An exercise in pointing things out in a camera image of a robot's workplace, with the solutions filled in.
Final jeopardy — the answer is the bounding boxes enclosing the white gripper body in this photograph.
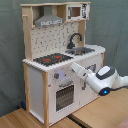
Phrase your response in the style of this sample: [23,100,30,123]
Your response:
[71,63,90,80]

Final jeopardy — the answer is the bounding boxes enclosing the white oven door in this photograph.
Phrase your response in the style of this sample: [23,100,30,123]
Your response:
[49,76,80,124]

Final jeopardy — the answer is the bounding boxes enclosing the white microwave door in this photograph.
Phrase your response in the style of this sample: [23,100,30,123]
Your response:
[66,3,90,21]

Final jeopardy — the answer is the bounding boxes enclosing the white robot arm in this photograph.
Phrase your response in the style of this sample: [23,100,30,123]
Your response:
[71,63,128,96]

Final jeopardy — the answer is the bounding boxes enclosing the wooden toy kitchen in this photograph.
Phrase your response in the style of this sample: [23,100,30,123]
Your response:
[22,2,105,128]

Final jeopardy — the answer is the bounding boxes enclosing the grey toy sink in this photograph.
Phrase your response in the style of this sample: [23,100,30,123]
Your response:
[65,47,95,56]

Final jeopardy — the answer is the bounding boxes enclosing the white fridge door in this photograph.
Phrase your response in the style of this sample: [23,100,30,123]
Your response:
[80,55,102,106]

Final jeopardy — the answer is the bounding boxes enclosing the left red stove knob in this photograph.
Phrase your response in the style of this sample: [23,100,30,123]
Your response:
[54,73,60,79]

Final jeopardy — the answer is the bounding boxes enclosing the black toy faucet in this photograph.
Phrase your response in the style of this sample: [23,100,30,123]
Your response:
[67,33,82,49]

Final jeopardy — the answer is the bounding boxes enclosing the black stovetop red burners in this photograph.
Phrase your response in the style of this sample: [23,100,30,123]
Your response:
[34,53,71,66]

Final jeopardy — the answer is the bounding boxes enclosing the grey range hood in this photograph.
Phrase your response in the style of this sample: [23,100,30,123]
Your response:
[35,6,64,27]

